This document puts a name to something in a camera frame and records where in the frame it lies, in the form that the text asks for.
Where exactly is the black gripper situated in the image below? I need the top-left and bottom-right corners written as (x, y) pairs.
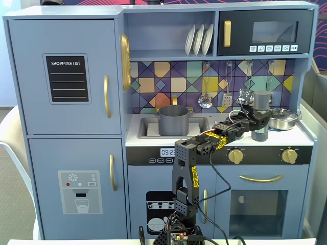
top-left (237, 107), bottom-right (273, 133)

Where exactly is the steel toy pot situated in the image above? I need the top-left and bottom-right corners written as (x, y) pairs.
top-left (267, 107), bottom-right (299, 131)

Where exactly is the gold stove knob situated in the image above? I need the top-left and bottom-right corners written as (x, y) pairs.
top-left (281, 149), bottom-right (298, 164)
top-left (227, 149), bottom-right (245, 164)

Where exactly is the steel slotted spatula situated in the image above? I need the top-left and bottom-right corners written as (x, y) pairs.
top-left (221, 61), bottom-right (233, 108)

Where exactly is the steel hanging utensil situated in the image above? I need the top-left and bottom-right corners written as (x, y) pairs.
top-left (245, 60), bottom-right (255, 90)
top-left (265, 60), bottom-right (275, 89)

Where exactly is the steel slotted spoon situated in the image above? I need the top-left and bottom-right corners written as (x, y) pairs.
top-left (198, 61), bottom-right (213, 109)

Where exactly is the gray toy cooking pot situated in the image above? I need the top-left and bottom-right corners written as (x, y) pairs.
top-left (155, 105), bottom-right (192, 136)

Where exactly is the gold toy faucet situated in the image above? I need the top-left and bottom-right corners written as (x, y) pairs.
top-left (154, 94), bottom-right (194, 113)

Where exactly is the white toy plate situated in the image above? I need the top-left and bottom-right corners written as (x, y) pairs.
top-left (184, 24), bottom-right (196, 57)
top-left (201, 23), bottom-right (214, 56)
top-left (193, 24), bottom-right (205, 56)

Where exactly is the motor controller board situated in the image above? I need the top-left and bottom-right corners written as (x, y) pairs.
top-left (168, 231), bottom-right (189, 242)

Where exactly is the blue toy kitchen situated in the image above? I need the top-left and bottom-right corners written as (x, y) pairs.
top-left (2, 1), bottom-right (320, 240)

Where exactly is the white curved chair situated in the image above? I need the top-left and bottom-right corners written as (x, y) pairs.
top-left (0, 106), bottom-right (39, 240)

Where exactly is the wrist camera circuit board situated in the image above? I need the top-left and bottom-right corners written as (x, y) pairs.
top-left (236, 88), bottom-right (254, 106)

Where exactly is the gold oven door handle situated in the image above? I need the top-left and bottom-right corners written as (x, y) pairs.
top-left (239, 174), bottom-right (284, 183)

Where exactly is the black cable with connector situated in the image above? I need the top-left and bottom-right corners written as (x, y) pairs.
top-left (198, 150), bottom-right (232, 243)

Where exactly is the gold microwave door handle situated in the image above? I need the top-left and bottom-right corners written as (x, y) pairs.
top-left (223, 20), bottom-right (232, 48)

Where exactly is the gold dishwasher door handle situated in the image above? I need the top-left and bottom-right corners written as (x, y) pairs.
top-left (203, 189), bottom-right (208, 225)

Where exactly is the gold fridge door handle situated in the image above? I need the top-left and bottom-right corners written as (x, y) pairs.
top-left (103, 74), bottom-right (112, 119)

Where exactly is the gold freezer door handle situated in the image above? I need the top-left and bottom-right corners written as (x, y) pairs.
top-left (109, 154), bottom-right (118, 192)

